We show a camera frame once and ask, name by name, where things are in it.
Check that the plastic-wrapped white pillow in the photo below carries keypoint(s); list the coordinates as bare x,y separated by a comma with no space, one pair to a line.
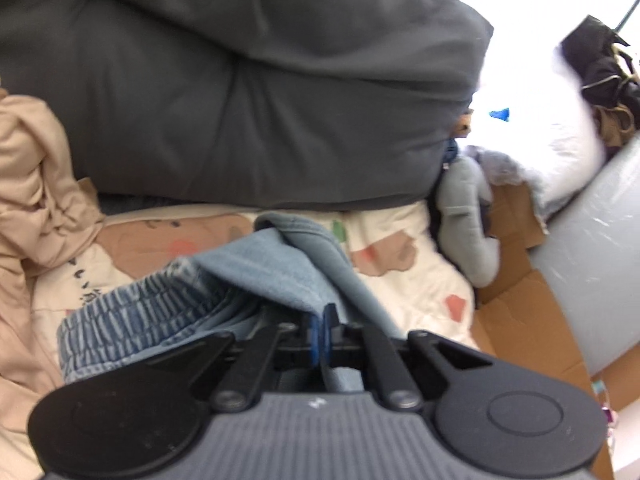
565,160

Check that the grey plastic-wrapped mattress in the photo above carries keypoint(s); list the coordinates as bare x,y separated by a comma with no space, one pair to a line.
600,260

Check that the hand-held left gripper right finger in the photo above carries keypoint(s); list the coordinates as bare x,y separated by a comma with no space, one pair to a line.
328,332

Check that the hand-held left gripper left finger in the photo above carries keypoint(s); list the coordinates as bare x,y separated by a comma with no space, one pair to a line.
314,342

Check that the grey plush pillow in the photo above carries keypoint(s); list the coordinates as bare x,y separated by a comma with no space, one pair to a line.
470,220

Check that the beige garment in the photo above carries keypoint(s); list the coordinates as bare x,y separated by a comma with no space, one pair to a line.
35,185

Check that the dark clothes pile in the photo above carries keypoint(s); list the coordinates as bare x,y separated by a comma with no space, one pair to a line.
602,70

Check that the dark grey duvet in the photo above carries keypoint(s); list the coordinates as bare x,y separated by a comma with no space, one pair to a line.
250,85

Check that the small blue object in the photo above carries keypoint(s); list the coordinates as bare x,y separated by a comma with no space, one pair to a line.
500,114

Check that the brown cardboard sheet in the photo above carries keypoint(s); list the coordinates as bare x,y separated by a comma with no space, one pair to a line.
530,320

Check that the purple plastic item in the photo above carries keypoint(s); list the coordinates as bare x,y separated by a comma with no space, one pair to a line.
607,412

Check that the cream printed bedsheet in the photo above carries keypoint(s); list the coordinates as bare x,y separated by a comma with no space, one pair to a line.
410,280

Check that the brown teddy bear toy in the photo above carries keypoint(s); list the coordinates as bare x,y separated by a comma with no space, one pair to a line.
464,125

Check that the blue denim pants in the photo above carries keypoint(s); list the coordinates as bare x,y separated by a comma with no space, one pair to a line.
280,270

